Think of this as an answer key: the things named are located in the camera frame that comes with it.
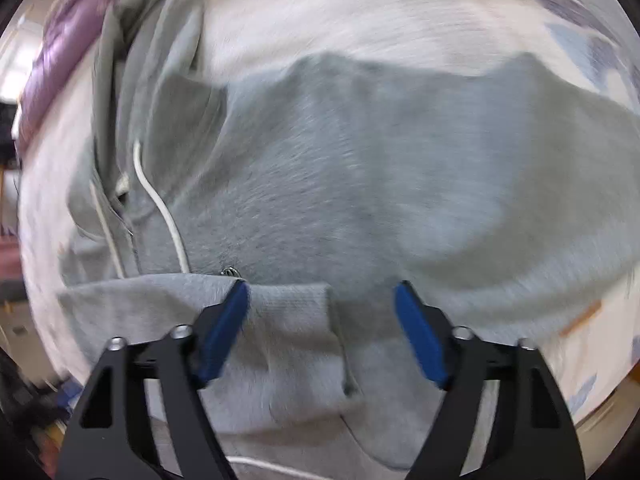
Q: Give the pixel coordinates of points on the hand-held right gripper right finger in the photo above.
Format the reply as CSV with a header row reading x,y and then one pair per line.
x,y
417,332

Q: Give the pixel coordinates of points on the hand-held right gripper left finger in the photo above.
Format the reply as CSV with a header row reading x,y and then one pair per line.
x,y
225,330

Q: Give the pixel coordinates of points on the grey hoodie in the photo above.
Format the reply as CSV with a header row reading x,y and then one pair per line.
x,y
325,160

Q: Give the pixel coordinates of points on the leaf-print bed sheet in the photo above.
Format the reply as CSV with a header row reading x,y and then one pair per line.
x,y
375,20

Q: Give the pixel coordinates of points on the purple floral quilt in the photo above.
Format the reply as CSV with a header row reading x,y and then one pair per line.
x,y
65,40

